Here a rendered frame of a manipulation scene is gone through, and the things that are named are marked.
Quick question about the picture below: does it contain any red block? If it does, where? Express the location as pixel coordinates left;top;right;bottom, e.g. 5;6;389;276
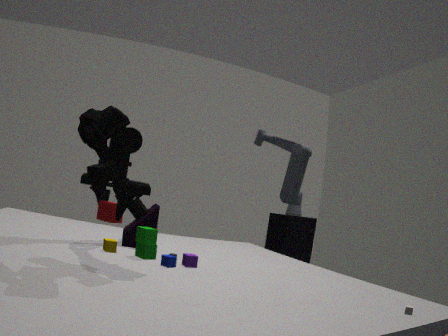
96;200;122;223

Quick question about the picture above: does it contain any small purple block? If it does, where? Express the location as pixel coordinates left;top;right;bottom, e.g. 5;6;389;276
182;253;198;268

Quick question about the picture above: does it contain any small blue block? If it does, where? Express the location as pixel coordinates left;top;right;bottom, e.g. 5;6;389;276
161;254;177;268

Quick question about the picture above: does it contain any small yellow block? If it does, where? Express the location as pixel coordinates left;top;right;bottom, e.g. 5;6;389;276
103;238;117;253

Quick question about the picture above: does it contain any green block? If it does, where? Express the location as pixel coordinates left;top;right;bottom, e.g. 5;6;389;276
135;242;157;260
135;226;158;245

